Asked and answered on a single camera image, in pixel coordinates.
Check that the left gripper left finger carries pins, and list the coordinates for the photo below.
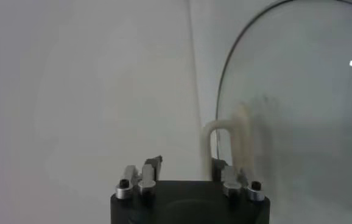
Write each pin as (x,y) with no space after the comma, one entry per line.
(147,182)

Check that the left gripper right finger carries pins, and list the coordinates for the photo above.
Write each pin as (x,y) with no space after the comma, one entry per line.
(230,179)

